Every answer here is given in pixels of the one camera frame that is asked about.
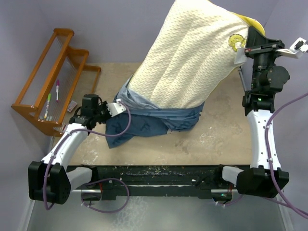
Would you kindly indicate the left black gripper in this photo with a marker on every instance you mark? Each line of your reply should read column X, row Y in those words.
column 104, row 106

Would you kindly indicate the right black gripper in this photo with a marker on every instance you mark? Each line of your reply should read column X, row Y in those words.
column 259, row 44

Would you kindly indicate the blue cartoon print pillowcase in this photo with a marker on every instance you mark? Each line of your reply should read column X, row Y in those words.
column 147, row 119

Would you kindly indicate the white quilted pillow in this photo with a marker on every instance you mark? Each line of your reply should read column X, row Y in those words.
column 194, row 51

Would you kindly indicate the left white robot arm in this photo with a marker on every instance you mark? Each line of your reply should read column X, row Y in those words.
column 48, row 180

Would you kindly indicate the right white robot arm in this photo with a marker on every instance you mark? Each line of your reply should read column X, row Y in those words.
column 265, row 177

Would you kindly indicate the small red white card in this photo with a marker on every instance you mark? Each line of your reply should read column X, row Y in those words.
column 71, row 106

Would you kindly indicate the pink marker pen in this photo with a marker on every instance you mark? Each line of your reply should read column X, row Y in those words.
column 57, row 90

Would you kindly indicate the green marker pen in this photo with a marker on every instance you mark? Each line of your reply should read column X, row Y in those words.
column 47, row 106

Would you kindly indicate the orange wooden rack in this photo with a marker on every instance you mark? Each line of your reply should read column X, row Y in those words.
column 59, row 60

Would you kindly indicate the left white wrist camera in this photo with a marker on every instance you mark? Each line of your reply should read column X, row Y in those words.
column 116, row 108

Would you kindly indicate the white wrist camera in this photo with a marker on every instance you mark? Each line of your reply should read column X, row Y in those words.
column 116, row 108
column 296, row 50

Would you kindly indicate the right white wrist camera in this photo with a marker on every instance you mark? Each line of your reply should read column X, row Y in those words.
column 296, row 50

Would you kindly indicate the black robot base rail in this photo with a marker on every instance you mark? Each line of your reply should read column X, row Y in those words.
column 201, row 181

